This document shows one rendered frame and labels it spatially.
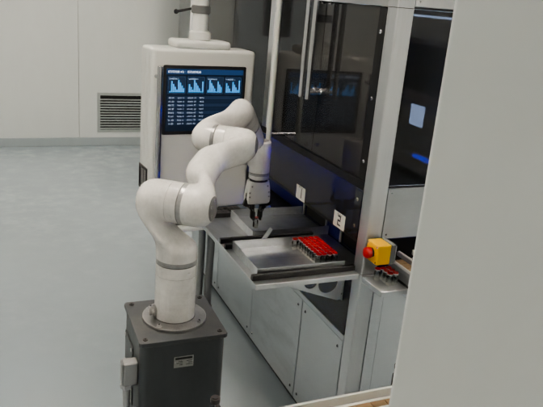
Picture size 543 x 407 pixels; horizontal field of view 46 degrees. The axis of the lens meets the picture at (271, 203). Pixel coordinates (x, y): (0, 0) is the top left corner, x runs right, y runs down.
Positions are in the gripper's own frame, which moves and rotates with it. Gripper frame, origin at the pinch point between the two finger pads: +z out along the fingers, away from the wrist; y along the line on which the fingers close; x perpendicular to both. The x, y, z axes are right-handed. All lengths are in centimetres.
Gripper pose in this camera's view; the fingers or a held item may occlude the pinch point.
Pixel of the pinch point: (256, 214)
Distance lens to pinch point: 263.1
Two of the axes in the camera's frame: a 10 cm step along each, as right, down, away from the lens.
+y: -9.2, 0.6, -3.9
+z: -0.7, 9.5, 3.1
